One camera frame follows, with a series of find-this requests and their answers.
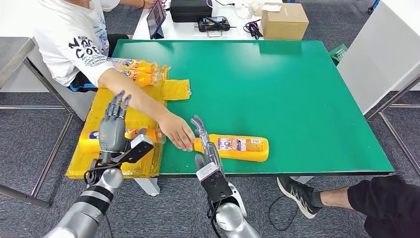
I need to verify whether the white table foot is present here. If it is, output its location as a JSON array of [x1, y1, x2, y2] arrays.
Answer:
[[134, 178, 161, 197], [290, 176, 314, 185]]

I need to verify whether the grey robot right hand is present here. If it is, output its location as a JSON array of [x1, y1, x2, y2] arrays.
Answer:
[[190, 115, 226, 179]]

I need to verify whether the clear plastic bag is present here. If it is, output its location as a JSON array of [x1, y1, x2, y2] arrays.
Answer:
[[234, 0, 254, 19]]

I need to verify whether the green box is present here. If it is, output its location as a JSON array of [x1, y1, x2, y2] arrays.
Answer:
[[329, 43, 349, 66]]

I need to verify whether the white side table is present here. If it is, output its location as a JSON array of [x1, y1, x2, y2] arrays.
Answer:
[[337, 0, 420, 116]]

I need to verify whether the person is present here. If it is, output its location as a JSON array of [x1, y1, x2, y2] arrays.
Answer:
[[276, 175, 420, 238], [33, 0, 197, 152]]

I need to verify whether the black coiled cable bundle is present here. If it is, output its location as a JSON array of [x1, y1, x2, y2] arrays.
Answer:
[[243, 19, 264, 40]]

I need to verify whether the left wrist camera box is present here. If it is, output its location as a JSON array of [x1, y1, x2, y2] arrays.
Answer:
[[111, 134, 155, 164]]

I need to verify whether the white desk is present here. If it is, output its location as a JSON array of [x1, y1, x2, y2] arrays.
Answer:
[[132, 0, 287, 41]]

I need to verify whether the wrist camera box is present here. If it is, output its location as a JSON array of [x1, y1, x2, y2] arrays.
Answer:
[[111, 134, 155, 164], [196, 162, 234, 204]]

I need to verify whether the thin black cable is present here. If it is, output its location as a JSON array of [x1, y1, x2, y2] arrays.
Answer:
[[268, 195, 300, 232]]

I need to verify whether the black carrying case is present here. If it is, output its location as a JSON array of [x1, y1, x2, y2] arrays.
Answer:
[[170, 0, 213, 23]]

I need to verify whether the person's right hand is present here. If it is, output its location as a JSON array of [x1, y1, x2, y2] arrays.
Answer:
[[157, 112, 197, 152]]

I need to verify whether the black tablet with stand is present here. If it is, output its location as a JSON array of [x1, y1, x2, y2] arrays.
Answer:
[[146, 0, 167, 40]]

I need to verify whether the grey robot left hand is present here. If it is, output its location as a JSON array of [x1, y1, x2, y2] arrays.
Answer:
[[98, 91, 132, 154]]

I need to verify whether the black handheld controller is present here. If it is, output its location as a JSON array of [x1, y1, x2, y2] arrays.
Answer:
[[198, 16, 231, 33]]

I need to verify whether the yellow taped cardboard sheet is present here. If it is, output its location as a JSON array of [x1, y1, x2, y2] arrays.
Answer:
[[65, 65, 192, 180]]

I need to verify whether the metal table frame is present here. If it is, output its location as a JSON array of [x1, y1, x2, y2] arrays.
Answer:
[[365, 75, 420, 175]]

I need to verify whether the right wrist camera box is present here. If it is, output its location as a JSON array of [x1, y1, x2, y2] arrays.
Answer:
[[196, 162, 234, 204]]

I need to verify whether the brown cardboard box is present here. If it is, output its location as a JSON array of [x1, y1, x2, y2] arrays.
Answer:
[[261, 2, 310, 41]]

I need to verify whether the orange detergent bottle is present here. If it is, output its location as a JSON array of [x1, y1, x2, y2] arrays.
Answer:
[[122, 69, 162, 88], [107, 57, 161, 74], [193, 133, 270, 163], [78, 127, 165, 154]]

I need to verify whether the black sneaker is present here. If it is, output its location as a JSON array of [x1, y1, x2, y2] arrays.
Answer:
[[276, 177, 324, 220]]

